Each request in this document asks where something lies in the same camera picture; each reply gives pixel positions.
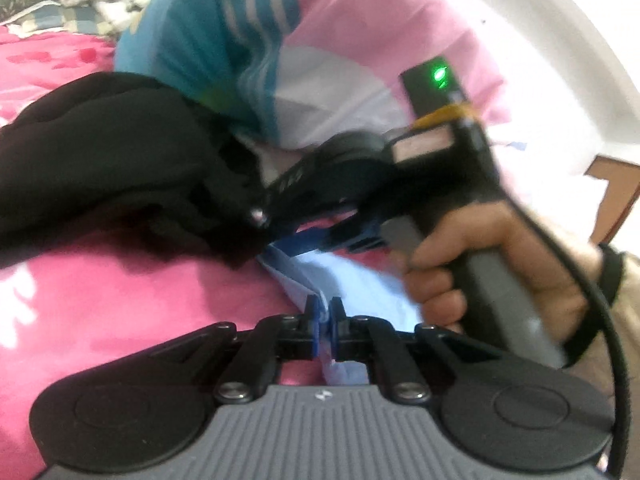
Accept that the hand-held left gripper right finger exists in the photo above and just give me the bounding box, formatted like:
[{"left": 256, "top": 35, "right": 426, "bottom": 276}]
[{"left": 327, "top": 297, "right": 501, "bottom": 405}]

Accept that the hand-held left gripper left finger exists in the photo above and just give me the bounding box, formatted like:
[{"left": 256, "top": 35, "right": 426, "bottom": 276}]
[{"left": 177, "top": 294, "right": 323, "bottom": 405}]

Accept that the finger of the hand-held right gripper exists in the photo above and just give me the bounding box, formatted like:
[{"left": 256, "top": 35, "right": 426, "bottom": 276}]
[
  {"left": 272, "top": 209, "right": 397, "bottom": 259},
  {"left": 247, "top": 152, "right": 362, "bottom": 234}
]

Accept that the blue t-shirt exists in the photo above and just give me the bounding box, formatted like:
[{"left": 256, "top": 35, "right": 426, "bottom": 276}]
[{"left": 257, "top": 227, "right": 426, "bottom": 386}]

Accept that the person's right forearm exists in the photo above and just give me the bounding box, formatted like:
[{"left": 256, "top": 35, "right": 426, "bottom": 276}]
[{"left": 567, "top": 252, "right": 640, "bottom": 461}]

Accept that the person's right hand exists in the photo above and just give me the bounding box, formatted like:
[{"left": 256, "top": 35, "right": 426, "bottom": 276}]
[{"left": 402, "top": 205, "right": 603, "bottom": 343}]

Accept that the wooden door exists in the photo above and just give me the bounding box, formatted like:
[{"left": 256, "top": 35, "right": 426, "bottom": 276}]
[{"left": 585, "top": 155, "right": 640, "bottom": 246}]

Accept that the pink grey floral quilt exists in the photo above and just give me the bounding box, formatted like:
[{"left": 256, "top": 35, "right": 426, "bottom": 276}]
[{"left": 114, "top": 0, "right": 511, "bottom": 151}]

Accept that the pink floral fleece blanket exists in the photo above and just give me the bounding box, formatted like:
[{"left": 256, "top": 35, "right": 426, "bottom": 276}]
[{"left": 0, "top": 25, "right": 426, "bottom": 461}]

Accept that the black garment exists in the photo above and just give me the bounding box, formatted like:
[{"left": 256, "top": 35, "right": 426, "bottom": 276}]
[{"left": 0, "top": 72, "right": 281, "bottom": 268}]

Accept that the black wrist strap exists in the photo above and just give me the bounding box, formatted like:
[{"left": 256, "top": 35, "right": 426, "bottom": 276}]
[{"left": 567, "top": 244, "right": 628, "bottom": 368}]

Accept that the black cable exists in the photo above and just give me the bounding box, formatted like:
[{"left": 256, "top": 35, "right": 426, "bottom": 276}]
[{"left": 462, "top": 120, "right": 628, "bottom": 478}]

